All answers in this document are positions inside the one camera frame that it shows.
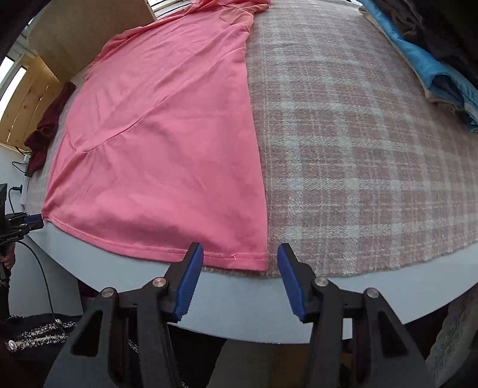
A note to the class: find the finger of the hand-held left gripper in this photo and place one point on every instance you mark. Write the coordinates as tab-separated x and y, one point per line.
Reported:
35	221

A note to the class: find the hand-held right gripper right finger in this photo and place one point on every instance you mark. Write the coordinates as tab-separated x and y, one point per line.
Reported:
289	283

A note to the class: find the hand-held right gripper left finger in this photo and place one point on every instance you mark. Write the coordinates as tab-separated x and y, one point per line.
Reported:
190	283

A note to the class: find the pink shirt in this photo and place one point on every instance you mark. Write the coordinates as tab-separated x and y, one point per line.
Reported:
157	149

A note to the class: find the stack of folded clothes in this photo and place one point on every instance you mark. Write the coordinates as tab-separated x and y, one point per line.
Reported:
422	59

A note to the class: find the pile of dark clothes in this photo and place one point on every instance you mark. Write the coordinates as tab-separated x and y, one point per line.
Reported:
440	33

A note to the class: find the person's left hand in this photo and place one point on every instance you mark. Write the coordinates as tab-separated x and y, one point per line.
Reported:
9	257

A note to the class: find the white power strip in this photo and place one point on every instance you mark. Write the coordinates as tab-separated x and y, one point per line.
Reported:
25	190

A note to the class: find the dark red cloth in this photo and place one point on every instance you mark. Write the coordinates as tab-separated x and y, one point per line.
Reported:
44	130

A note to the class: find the plaid grey tablecloth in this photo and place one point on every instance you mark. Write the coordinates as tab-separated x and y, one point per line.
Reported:
354	168

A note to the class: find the white lace cloth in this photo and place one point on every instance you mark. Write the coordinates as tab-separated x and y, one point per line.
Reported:
455	335

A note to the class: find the plywood board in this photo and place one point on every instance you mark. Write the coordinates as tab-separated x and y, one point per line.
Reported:
82	33

